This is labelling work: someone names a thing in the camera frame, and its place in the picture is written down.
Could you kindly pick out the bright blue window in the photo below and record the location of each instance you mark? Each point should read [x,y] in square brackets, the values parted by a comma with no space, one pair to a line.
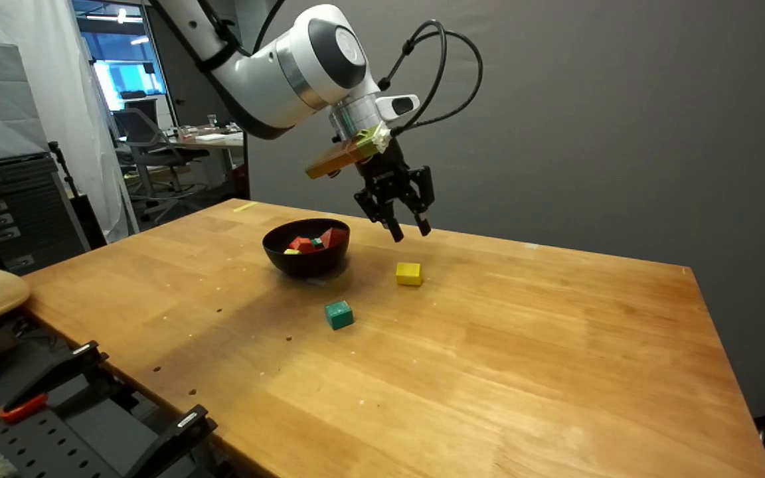
[127,80]

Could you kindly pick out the cluttered white desk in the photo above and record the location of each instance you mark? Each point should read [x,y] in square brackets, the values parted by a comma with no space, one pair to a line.
[212,136]

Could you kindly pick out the black leaning stand pole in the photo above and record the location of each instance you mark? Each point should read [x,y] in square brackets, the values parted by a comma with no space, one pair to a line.
[81,214]

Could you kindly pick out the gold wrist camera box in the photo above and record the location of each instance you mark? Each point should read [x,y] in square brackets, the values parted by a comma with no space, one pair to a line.
[338,160]

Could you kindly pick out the black equipment case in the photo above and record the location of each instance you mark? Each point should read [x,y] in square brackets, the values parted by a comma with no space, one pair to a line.
[11,214]

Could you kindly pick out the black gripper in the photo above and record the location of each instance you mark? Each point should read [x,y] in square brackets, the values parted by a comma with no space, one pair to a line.
[391,187]

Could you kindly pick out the gray backdrop panel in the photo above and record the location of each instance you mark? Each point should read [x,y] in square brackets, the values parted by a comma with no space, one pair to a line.
[578,133]

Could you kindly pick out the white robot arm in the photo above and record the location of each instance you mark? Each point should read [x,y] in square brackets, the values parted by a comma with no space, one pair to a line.
[294,71]

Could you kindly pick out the pale yellow-green wooden block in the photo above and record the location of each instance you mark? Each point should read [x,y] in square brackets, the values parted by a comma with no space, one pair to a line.
[290,252]

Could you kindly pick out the black perforated board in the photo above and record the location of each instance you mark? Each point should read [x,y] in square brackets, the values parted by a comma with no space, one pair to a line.
[73,433]

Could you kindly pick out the orange wooden block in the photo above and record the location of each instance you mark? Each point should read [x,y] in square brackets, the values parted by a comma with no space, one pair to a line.
[305,246]

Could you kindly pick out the white fabric curtain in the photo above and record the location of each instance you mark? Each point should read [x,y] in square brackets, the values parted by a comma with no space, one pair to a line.
[54,96]

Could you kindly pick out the black bowl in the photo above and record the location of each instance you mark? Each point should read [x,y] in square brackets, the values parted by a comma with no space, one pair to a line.
[306,267]

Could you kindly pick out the teal wooden block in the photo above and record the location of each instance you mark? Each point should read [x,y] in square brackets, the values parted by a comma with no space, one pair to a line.
[338,315]

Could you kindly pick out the yellow wooden block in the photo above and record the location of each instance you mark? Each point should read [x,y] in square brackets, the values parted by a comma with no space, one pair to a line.
[411,275]

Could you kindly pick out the dark office chair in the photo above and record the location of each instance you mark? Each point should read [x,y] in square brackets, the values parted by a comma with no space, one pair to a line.
[144,133]

